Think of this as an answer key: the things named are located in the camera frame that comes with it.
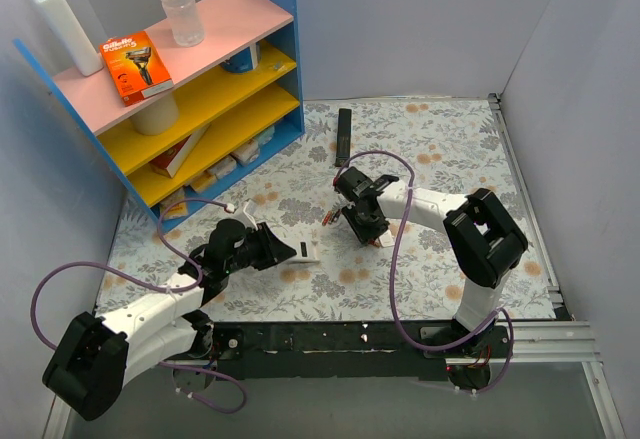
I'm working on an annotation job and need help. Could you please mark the white battery cover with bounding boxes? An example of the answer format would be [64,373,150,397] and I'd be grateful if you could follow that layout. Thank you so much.
[378,231,394,248]

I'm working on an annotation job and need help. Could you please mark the red white remote control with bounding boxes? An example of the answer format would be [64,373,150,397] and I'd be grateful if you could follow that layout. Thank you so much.
[288,240,320,264]

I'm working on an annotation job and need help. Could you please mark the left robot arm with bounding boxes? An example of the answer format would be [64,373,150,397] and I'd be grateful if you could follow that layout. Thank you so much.
[42,219,311,421]

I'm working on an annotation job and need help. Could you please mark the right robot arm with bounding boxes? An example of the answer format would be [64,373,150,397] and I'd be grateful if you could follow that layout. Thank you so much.
[333,167,529,357]

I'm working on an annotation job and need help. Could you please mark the long black box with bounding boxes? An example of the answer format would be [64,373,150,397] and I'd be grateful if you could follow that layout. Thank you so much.
[334,108,352,167]

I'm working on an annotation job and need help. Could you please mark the yellow packet on shelf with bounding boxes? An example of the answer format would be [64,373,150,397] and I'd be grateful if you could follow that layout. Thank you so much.
[159,188,189,220]

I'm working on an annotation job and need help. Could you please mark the white packets on shelf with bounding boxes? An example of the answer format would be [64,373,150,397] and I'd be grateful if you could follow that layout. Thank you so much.
[189,125,275,193]

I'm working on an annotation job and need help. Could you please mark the red white book box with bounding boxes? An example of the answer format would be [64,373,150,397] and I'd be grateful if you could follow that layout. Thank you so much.
[149,126,209,178]

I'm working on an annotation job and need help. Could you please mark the blue shelf unit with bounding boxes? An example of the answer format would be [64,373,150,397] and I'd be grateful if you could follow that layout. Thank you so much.
[14,0,304,231]

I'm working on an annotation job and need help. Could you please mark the cream cylinder container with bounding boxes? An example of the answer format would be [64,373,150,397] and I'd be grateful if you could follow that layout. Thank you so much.
[130,93,180,136]

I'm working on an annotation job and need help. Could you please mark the orange razor box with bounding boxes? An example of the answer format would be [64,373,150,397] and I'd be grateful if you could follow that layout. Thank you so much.
[99,31,174,106]

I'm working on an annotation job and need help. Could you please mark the white bottle black cap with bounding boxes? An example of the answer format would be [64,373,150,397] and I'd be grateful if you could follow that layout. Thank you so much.
[30,0,104,77]

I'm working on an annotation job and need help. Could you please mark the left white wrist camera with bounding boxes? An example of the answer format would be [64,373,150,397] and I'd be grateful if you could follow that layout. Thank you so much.
[224,200,257,229]

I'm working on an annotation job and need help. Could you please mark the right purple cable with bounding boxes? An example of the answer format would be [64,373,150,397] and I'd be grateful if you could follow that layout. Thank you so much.
[333,151,514,396]

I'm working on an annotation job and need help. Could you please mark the purple cable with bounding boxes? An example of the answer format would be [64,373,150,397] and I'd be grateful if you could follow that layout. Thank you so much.
[30,197,248,414]
[333,151,514,396]

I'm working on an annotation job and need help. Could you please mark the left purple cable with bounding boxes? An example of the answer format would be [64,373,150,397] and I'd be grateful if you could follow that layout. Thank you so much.
[30,197,248,414]

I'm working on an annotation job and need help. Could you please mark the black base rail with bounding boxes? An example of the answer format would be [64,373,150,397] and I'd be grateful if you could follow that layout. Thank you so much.
[64,318,601,380]

